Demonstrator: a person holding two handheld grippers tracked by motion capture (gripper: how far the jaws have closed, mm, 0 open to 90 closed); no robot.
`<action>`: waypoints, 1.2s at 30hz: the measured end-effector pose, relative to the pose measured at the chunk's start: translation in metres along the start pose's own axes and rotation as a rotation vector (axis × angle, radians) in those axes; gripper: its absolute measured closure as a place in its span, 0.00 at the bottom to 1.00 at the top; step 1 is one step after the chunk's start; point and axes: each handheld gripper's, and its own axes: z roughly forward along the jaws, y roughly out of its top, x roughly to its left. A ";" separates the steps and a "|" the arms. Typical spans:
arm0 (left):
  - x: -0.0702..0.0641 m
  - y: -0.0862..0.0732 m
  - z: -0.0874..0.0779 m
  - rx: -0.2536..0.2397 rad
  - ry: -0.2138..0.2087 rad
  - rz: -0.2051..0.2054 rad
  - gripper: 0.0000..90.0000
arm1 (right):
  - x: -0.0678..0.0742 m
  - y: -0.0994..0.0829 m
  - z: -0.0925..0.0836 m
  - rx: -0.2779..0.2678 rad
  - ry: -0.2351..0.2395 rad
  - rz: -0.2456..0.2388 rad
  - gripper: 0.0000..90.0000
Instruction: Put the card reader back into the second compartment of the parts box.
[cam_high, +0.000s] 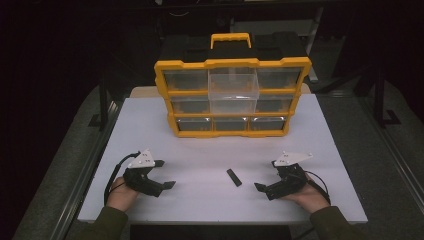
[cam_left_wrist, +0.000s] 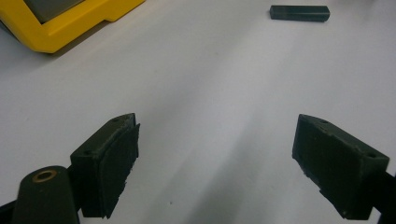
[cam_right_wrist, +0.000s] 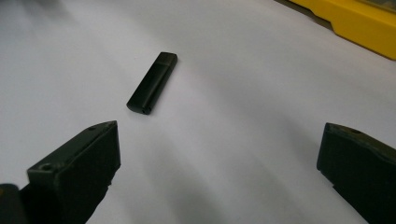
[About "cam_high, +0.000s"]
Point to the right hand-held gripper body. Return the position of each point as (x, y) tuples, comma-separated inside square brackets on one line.
[(289, 180)]

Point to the large clear plastic drawer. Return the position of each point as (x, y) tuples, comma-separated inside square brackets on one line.
[(233, 87)]

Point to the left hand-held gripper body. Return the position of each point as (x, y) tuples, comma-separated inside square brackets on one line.
[(141, 180)]

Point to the yellow and black drawer organizer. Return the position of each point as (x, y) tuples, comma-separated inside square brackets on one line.
[(233, 62)]

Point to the set of small clear drawers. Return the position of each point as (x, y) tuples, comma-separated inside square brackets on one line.
[(186, 80)]

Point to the small black bar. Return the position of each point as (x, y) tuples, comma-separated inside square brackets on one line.
[(234, 177)]

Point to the black metal stand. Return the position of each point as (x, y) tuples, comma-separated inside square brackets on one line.
[(380, 100), (104, 106)]

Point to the person's left hand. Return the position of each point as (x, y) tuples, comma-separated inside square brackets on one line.
[(120, 196)]

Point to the person's right hand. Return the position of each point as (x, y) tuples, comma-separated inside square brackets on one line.
[(308, 198)]

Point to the aluminium frame rail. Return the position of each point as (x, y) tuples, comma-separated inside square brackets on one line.
[(393, 150), (85, 173)]

